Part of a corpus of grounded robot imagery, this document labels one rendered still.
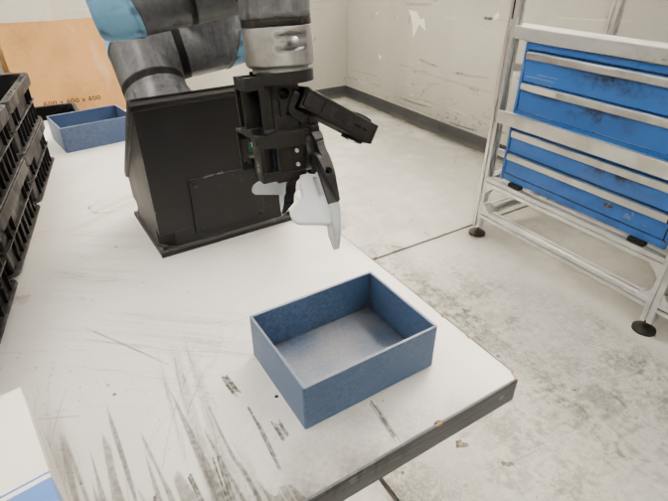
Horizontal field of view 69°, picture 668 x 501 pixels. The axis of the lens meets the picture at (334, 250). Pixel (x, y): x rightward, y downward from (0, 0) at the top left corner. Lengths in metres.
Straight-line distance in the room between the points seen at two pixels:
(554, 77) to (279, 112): 1.61
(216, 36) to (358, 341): 0.62
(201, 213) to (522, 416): 1.13
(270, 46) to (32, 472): 0.46
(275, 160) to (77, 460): 0.40
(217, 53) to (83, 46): 2.82
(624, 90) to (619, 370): 0.92
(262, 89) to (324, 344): 0.36
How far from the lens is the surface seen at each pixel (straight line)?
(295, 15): 0.54
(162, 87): 0.94
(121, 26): 0.62
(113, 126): 1.58
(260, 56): 0.54
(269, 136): 0.54
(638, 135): 1.93
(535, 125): 2.09
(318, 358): 0.69
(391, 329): 0.73
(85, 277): 0.94
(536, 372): 1.77
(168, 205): 0.91
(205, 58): 1.01
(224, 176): 0.92
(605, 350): 1.96
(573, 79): 2.03
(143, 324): 0.80
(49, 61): 3.78
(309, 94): 0.57
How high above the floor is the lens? 1.19
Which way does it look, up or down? 32 degrees down
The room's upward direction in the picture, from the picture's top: straight up
